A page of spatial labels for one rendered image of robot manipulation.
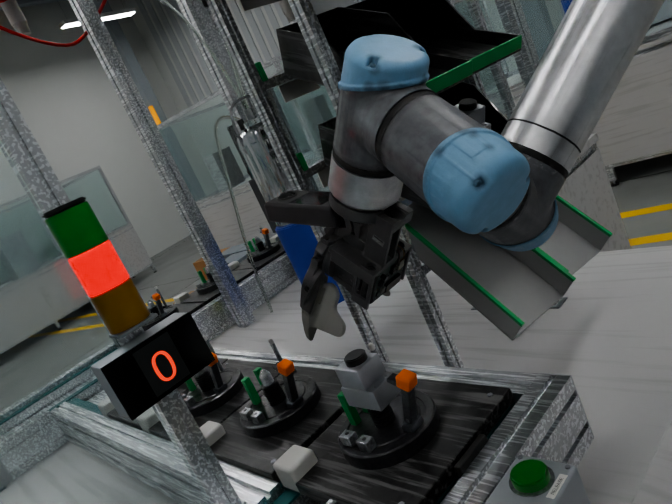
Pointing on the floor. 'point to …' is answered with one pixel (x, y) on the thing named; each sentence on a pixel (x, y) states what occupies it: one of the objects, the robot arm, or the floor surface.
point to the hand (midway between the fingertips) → (330, 311)
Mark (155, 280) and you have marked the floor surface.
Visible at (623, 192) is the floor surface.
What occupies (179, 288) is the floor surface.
